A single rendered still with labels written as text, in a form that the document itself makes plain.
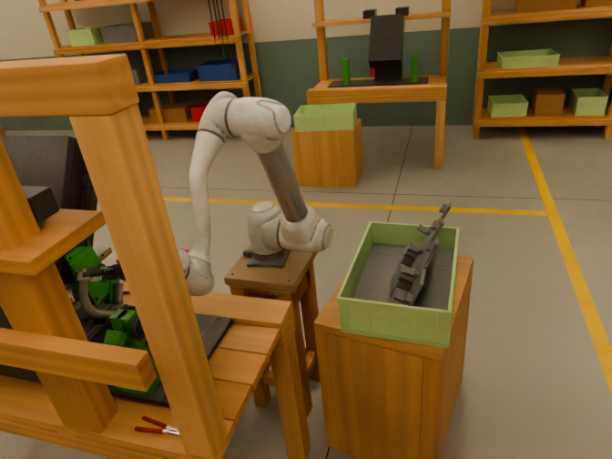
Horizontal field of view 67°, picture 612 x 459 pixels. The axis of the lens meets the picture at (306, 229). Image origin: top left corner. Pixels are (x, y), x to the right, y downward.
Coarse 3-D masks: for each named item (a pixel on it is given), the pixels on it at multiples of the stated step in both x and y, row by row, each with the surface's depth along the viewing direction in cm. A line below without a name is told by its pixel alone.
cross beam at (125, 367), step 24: (0, 336) 122; (24, 336) 121; (48, 336) 120; (0, 360) 125; (24, 360) 121; (48, 360) 118; (72, 360) 114; (96, 360) 111; (120, 360) 110; (144, 360) 111; (120, 384) 114; (144, 384) 111
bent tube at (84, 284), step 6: (78, 270) 159; (84, 270) 159; (84, 282) 159; (84, 288) 158; (78, 294) 158; (84, 294) 158; (84, 300) 158; (84, 306) 158; (90, 306) 159; (90, 312) 159; (96, 312) 161; (102, 312) 163; (108, 312) 165; (102, 318) 164
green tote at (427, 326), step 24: (384, 240) 225; (408, 240) 221; (456, 240) 200; (360, 264) 204; (360, 312) 174; (384, 312) 170; (408, 312) 166; (432, 312) 163; (384, 336) 176; (408, 336) 172; (432, 336) 168
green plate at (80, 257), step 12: (84, 240) 166; (72, 252) 160; (84, 252) 165; (72, 264) 159; (84, 264) 164; (96, 264) 168; (72, 288) 167; (96, 288) 166; (108, 288) 172; (96, 300) 166
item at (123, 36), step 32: (64, 0) 691; (96, 0) 632; (128, 0) 615; (96, 32) 672; (128, 32) 647; (224, 32) 609; (224, 64) 672; (256, 64) 661; (256, 96) 682; (160, 128) 700; (192, 128) 685
